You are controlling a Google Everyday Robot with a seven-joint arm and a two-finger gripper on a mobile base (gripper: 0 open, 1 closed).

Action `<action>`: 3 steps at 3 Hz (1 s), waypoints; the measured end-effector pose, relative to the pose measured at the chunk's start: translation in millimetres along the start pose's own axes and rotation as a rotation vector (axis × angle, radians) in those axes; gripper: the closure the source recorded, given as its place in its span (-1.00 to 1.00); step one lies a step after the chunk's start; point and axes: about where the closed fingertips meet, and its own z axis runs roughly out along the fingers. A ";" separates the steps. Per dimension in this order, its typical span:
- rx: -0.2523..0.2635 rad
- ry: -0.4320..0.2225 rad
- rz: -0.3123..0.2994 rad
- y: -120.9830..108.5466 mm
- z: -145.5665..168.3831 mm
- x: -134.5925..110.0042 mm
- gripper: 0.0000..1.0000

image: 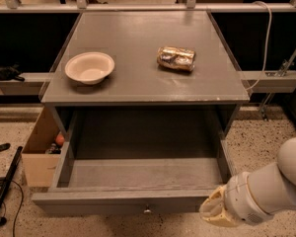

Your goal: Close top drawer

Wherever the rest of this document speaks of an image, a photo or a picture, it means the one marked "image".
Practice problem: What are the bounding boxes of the cardboard box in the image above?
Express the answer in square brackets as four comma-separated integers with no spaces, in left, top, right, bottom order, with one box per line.
[22,108,63,188]

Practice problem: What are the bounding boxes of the metal railing frame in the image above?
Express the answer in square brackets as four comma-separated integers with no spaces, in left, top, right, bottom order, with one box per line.
[0,0,296,96]

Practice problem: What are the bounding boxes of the orange ball in box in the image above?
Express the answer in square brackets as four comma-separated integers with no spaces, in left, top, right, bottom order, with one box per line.
[55,133,65,147]

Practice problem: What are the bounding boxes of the grey drawer cabinet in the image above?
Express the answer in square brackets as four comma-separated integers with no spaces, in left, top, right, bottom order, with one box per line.
[40,10,251,143]

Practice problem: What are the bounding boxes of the black cloth item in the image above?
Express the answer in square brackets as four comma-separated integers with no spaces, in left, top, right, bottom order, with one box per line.
[0,65,25,81]

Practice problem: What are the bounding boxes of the black cable on floor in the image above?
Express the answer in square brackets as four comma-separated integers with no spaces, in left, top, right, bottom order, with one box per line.
[0,178,25,237]

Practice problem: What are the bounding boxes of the black pole stand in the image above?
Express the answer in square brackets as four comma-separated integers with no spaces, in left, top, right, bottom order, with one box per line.
[0,146,23,225]

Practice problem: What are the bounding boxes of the grey top drawer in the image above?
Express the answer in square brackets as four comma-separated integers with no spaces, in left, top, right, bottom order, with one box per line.
[33,107,236,214]

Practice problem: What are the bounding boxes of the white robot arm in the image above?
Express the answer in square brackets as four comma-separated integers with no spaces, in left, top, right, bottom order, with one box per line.
[199,137,296,227]

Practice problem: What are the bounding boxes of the crushed gold can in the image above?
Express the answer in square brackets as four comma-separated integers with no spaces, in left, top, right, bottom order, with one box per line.
[157,46,195,72]

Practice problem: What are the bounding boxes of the white cable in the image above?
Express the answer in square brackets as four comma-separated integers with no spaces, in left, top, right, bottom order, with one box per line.
[245,1,273,91]

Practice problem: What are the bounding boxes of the white paper bowl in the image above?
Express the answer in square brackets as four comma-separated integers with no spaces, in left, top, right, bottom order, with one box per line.
[64,52,114,85]

